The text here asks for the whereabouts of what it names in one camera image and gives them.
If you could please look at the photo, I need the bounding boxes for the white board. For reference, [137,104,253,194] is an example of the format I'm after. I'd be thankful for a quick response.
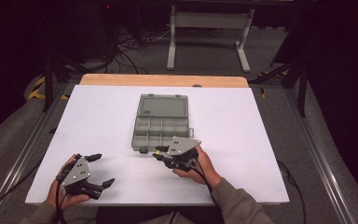
[24,84,291,207]

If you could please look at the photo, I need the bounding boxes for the person's left hand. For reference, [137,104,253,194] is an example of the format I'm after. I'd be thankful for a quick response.
[46,154,91,211]

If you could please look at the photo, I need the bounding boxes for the black tripod stand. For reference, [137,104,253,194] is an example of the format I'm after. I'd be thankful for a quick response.
[41,52,88,113]

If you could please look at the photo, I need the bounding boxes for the person's legs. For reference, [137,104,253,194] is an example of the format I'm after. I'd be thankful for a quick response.
[96,205,225,224]

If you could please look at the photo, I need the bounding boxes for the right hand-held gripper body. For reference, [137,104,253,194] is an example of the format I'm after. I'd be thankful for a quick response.
[161,136,202,173]

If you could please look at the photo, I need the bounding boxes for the left hand-held gripper cable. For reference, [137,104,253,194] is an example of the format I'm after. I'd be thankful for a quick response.
[54,180,68,224]

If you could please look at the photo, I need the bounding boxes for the aluminium floor rail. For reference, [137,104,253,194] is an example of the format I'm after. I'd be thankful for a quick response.
[0,82,76,224]
[283,88,355,224]

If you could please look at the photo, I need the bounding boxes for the person's right hand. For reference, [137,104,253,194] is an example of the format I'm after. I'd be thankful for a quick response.
[172,145,223,190]

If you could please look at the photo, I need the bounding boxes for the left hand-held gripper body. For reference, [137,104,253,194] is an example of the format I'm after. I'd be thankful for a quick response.
[55,155,105,200]

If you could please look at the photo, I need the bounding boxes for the black metal stand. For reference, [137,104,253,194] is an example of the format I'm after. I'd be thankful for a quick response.
[248,59,309,119]

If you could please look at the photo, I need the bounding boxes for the right hand-held gripper cable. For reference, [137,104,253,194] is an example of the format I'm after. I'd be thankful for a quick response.
[192,158,222,209]

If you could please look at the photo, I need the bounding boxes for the thin black floor cable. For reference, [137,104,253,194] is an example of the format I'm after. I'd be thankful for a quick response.
[0,160,42,218]

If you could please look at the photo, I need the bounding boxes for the grey compartment storage box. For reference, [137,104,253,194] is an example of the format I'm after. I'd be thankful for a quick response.
[131,93,195,154]

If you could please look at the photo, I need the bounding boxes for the bundle of black floor cables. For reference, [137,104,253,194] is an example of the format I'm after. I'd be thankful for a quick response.
[87,27,172,76]

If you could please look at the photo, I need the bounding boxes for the yellow black floor tape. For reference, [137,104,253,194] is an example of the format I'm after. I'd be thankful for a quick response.
[27,76,70,101]

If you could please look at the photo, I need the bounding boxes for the white metal stand frame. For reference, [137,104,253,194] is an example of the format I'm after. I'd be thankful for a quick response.
[166,4,255,74]

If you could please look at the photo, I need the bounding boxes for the hand-held gripper cable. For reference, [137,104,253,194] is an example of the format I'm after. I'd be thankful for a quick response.
[54,180,68,224]
[192,158,222,209]

